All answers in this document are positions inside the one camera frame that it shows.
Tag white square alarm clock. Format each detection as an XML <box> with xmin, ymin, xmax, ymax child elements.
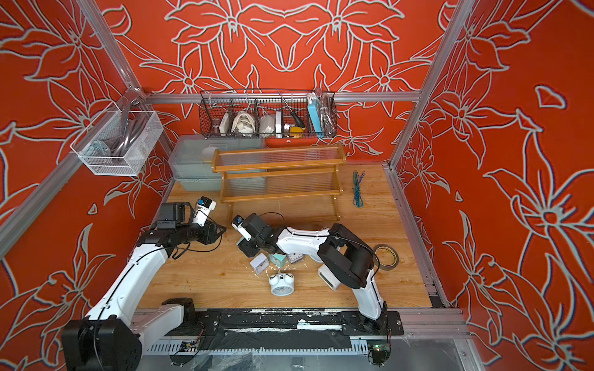
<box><xmin>250</xmin><ymin>253</ymin><xmax>270</xmax><ymax>275</ymax></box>

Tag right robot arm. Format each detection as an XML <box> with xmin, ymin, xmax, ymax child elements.
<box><xmin>231</xmin><ymin>213</ymin><xmax>389</xmax><ymax>333</ymax></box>

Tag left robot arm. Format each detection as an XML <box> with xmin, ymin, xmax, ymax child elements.
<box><xmin>61</xmin><ymin>196</ymin><xmax>226</xmax><ymax>370</ymax></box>

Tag wooden two-tier shelf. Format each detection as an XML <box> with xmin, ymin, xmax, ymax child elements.
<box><xmin>211</xmin><ymin>145</ymin><xmax>347</xmax><ymax>219</ymax></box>

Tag white twin-bell clock front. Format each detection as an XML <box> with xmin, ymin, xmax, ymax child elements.
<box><xmin>269</xmin><ymin>273</ymin><xmax>295</xmax><ymax>297</ymax></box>

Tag translucent plastic storage box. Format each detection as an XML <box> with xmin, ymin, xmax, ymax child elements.
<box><xmin>169</xmin><ymin>134</ymin><xmax>265</xmax><ymax>192</ymax></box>

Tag white digital clock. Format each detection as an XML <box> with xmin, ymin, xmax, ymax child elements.
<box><xmin>317</xmin><ymin>264</ymin><xmax>341</xmax><ymax>291</ymax></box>

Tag green blue twist ties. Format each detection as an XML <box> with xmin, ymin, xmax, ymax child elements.
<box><xmin>352</xmin><ymin>170</ymin><xmax>365</xmax><ymax>208</ymax></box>

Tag white cloth bundle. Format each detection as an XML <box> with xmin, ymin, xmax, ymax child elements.
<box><xmin>231</xmin><ymin>111</ymin><xmax>257</xmax><ymax>135</ymax></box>

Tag light blue box in basket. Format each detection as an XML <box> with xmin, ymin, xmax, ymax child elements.
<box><xmin>306</xmin><ymin>92</ymin><xmax>323</xmax><ymax>139</ymax></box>

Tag white mesh wall basket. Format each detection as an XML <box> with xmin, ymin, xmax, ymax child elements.
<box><xmin>71</xmin><ymin>103</ymin><xmax>164</xmax><ymax>177</ymax></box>

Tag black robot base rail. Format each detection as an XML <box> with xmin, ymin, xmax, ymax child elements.
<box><xmin>158</xmin><ymin>309</ymin><xmax>405</xmax><ymax>355</ymax></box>

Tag grey hoses in basket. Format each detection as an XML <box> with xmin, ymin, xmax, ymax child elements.
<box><xmin>99</xmin><ymin>90</ymin><xmax>149</xmax><ymax>158</ymax></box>

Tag black wire wall basket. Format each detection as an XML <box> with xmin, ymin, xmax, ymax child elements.
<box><xmin>199</xmin><ymin>90</ymin><xmax>338</xmax><ymax>140</ymax></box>

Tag black handled screwdriver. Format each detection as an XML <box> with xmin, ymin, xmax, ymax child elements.
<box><xmin>278</xmin><ymin>92</ymin><xmax>306</xmax><ymax>128</ymax></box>

